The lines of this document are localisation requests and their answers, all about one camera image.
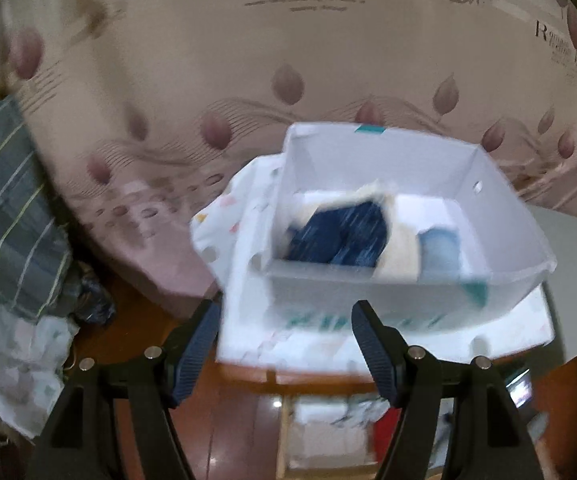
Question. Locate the grey box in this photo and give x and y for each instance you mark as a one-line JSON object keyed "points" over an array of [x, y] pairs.
{"points": [[573, 280]]}

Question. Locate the red cloth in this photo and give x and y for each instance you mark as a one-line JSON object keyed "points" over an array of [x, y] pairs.
{"points": [[386, 435]]}

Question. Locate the white leaf-print cloth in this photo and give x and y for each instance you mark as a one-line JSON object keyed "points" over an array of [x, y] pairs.
{"points": [[18, 355]]}

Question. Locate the grey plaid blanket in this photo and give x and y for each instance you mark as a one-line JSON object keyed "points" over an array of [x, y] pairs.
{"points": [[8, 210]]}

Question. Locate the light blue underwear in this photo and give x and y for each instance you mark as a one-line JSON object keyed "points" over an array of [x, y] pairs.
{"points": [[441, 255]]}

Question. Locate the floral mattress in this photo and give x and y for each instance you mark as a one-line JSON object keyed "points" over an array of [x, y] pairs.
{"points": [[193, 60]]}

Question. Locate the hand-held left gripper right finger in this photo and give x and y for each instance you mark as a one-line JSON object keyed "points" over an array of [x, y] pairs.
{"points": [[373, 350]]}

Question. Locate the crumpled blue package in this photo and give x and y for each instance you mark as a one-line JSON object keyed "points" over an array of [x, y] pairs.
{"points": [[93, 295]]}

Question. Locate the white dotted cloth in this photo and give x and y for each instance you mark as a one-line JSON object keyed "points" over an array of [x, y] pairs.
{"points": [[238, 260]]}

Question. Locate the white shoe box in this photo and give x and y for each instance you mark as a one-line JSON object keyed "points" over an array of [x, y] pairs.
{"points": [[393, 160]]}

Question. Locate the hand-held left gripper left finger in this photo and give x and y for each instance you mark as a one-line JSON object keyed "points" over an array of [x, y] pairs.
{"points": [[201, 345]]}

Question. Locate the dark blue underwear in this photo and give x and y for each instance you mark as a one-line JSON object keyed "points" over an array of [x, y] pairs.
{"points": [[343, 235]]}

